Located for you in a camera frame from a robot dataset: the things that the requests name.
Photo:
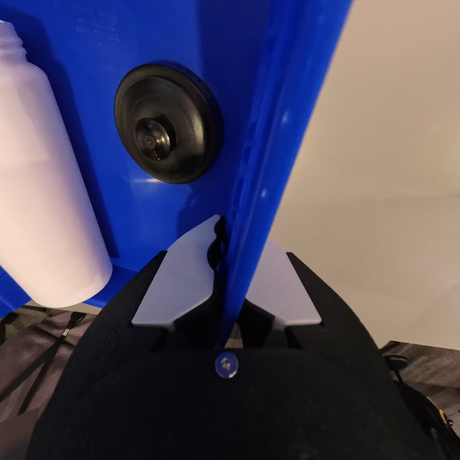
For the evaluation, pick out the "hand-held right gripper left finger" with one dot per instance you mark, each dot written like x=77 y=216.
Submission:
x=179 y=280

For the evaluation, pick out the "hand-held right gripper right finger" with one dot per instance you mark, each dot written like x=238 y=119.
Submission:
x=284 y=287

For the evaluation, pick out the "white plastic bottle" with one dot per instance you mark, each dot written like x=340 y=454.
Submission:
x=43 y=179

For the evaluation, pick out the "black bottle lid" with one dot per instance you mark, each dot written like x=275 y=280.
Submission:
x=179 y=107

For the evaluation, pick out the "blue plastic bin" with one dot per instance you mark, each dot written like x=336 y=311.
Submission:
x=107 y=36

